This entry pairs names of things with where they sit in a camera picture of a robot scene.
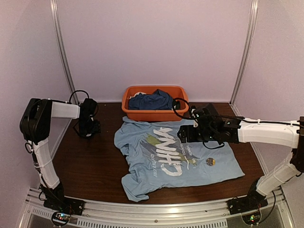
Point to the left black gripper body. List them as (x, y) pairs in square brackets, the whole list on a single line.
[(87, 126)]

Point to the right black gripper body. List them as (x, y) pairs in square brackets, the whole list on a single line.
[(191, 137)]

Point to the painted round brooch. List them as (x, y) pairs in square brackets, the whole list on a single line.
[(210, 161)]

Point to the light blue printed t-shirt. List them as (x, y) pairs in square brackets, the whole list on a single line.
[(157, 159)]

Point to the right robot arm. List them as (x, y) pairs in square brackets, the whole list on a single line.
[(245, 130)]

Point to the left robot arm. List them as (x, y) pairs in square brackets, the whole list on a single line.
[(35, 126)]

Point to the black open brooch case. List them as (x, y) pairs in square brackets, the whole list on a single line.
[(76, 128)]

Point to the orange plastic basin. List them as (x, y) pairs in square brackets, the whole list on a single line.
[(152, 115)]

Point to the dark blue garment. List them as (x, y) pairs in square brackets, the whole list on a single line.
[(158, 100)]

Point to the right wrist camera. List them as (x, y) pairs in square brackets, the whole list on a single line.
[(205, 113)]

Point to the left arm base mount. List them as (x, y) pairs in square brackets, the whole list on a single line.
[(65, 205)]

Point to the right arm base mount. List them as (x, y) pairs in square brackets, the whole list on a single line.
[(245, 204)]

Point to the aluminium front rail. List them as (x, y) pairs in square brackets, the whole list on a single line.
[(209, 214)]

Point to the left aluminium corner post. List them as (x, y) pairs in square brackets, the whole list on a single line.
[(61, 46)]

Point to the aluminium corner post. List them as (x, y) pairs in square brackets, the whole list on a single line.
[(61, 46), (246, 51)]

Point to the right aluminium corner post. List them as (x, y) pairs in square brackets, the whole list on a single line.
[(246, 51)]

